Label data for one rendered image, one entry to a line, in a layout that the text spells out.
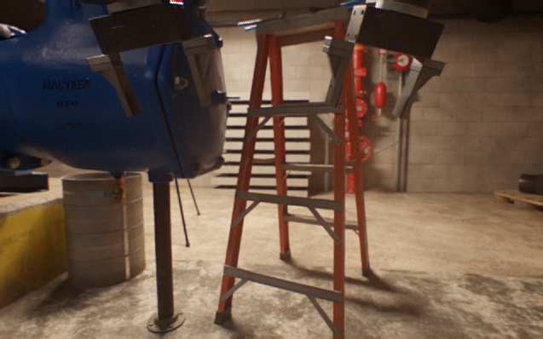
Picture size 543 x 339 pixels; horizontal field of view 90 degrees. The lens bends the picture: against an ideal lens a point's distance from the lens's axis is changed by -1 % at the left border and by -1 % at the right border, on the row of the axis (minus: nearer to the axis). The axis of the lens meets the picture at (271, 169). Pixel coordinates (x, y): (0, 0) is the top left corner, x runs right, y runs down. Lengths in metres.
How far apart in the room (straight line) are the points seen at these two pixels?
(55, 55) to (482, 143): 4.76
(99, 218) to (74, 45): 0.82
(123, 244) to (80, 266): 0.20
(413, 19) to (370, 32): 0.06
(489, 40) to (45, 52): 4.91
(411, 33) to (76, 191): 1.42
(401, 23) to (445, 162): 4.23
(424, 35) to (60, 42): 0.90
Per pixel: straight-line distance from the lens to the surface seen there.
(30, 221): 1.68
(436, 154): 4.60
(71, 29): 1.02
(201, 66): 0.47
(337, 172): 0.95
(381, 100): 4.09
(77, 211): 1.55
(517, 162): 5.18
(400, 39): 0.49
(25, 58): 1.06
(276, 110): 1.06
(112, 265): 1.59
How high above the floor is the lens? 0.69
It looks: 5 degrees down
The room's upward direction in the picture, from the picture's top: straight up
